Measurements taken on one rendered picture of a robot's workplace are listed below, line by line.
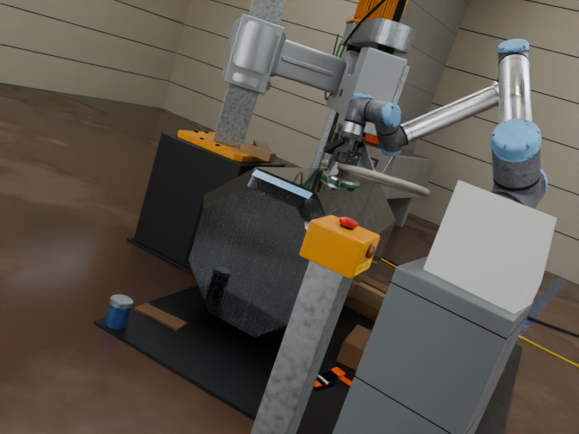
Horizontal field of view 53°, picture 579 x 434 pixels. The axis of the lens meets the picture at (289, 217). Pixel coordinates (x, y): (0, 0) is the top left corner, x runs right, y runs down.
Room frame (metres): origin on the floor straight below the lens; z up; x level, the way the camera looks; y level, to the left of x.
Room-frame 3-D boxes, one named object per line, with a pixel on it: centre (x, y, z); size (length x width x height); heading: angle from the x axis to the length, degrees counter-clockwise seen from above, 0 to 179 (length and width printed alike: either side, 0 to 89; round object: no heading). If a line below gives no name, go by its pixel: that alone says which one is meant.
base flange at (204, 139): (3.71, 0.52, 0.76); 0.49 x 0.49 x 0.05; 68
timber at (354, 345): (2.90, -0.56, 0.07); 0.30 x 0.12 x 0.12; 163
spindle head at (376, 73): (3.28, -0.19, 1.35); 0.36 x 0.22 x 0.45; 8
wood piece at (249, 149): (3.56, 0.31, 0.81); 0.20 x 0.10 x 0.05; 76
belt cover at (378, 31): (3.54, -0.16, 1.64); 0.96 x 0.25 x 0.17; 8
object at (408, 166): (6.52, -0.86, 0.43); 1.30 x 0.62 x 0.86; 151
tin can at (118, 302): (2.43, 0.61, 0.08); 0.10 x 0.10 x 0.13
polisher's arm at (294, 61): (3.75, 0.33, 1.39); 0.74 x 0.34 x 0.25; 103
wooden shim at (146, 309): (2.63, 0.45, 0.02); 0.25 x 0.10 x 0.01; 74
